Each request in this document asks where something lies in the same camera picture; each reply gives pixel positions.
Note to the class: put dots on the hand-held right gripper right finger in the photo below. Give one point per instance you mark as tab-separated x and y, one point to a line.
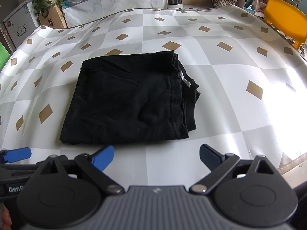
209	157

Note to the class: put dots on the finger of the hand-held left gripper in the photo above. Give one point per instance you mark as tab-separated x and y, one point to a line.
16	154

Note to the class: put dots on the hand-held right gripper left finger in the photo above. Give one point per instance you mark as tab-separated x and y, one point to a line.
104	157

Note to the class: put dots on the black t-shirt with red print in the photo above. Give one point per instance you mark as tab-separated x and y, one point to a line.
124	100

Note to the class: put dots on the person's left hand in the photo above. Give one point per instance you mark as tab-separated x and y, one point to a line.
4	218

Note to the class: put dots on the checkered tablecloth with tan diamonds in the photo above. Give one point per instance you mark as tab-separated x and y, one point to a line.
227	100

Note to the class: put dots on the green plastic chair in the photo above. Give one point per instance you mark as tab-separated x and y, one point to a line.
3	55

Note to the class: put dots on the white fridge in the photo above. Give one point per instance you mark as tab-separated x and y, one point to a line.
20	24

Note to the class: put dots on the cardboard box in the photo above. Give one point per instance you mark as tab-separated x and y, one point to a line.
52	18

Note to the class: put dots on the side table with marble cloth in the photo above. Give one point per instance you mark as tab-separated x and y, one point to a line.
115	4

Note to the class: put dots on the yellow plastic chair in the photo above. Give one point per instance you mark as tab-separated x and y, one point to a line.
285	19

